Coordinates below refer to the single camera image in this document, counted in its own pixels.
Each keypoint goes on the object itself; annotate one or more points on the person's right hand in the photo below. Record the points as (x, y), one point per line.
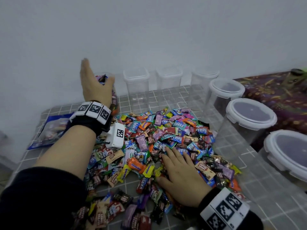
(184, 177)

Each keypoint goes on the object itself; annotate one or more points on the small transparent plastic jar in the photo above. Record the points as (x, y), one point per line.
(136, 83)
(205, 81)
(169, 79)

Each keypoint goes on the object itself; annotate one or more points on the black marker-tagged wristband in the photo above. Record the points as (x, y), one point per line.
(225, 210)
(91, 115)

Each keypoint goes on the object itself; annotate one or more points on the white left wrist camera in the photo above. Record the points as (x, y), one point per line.
(116, 135)

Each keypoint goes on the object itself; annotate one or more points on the pile of colourful candies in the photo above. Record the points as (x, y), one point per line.
(163, 134)

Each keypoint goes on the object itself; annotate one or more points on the black marker-tagged right wristband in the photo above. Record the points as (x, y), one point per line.
(225, 210)

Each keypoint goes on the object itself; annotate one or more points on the tall transparent plastic jar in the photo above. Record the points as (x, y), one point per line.
(115, 105)

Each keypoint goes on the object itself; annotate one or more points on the dark patterned cloth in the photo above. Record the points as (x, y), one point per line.
(273, 91)

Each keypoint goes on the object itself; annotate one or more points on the blue snack packet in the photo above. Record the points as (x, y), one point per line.
(48, 131)

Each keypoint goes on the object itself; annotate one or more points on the black marker-tagged left wristband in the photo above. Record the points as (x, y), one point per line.
(91, 115)

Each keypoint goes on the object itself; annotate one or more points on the olive green object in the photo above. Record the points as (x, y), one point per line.
(296, 78)

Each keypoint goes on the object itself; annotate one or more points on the person's left hand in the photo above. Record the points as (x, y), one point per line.
(96, 91)

